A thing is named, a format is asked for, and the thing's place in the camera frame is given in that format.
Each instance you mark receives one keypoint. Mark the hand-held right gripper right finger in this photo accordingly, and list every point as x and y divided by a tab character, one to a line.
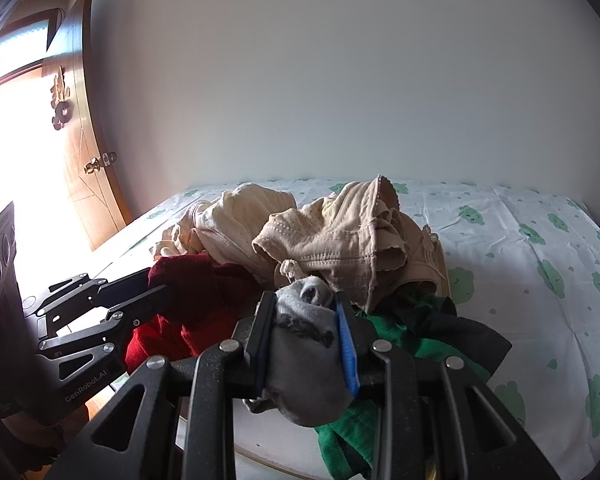
346	350

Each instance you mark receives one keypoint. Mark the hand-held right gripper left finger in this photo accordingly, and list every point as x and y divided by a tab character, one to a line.
260	345

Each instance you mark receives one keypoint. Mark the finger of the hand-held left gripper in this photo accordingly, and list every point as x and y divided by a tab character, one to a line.
125	284
130	310

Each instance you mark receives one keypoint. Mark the bright red underwear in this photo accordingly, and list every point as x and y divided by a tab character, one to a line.
152	344

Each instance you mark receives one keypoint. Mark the grey sock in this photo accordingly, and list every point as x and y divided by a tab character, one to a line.
305	360

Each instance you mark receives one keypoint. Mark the dark red underwear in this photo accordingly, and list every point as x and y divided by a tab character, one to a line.
195	282

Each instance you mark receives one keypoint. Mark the green striped underwear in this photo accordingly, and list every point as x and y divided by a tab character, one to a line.
430	355

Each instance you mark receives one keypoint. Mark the beige underwear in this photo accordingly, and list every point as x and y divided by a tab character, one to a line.
340	245

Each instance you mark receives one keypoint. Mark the shallow cardboard tray box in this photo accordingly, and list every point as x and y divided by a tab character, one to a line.
442	272

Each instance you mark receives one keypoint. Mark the cream mesh underwear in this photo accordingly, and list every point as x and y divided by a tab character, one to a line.
235	212

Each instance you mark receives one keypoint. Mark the wooden door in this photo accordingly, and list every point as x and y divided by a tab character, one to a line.
92	125

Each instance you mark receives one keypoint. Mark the cloud print tablecloth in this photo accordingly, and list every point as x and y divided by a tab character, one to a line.
505	240

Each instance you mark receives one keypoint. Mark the gold door ornament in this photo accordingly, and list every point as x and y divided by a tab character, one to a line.
61	100

